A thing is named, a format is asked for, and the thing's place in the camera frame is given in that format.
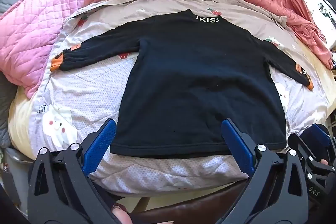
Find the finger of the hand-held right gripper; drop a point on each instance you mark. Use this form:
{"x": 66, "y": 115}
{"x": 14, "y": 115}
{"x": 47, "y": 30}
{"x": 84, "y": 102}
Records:
{"x": 296, "y": 146}
{"x": 319, "y": 134}

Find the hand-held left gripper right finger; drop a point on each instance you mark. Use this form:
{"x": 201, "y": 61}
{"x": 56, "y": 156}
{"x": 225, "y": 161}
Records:
{"x": 236, "y": 145}

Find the brown bed frame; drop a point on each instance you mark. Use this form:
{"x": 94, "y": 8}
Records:
{"x": 183, "y": 209}

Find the grey fleece cloth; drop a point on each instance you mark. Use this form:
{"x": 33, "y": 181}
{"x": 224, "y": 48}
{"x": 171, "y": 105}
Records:
{"x": 5, "y": 108}

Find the printed beige quilt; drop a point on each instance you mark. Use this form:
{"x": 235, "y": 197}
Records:
{"x": 78, "y": 77}

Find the person's right hand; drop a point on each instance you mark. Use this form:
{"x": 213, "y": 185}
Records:
{"x": 324, "y": 161}

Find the person's left hand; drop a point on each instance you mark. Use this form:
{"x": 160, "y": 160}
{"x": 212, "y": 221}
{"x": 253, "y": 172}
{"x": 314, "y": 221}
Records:
{"x": 122, "y": 214}

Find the black sweater with orange cuffs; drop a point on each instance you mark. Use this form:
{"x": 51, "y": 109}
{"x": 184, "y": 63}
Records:
{"x": 197, "y": 82}

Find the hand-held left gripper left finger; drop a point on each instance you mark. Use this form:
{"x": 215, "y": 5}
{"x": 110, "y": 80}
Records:
{"x": 101, "y": 145}

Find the pink quilted blanket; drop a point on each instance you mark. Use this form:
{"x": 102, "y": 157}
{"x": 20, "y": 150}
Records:
{"x": 31, "y": 29}

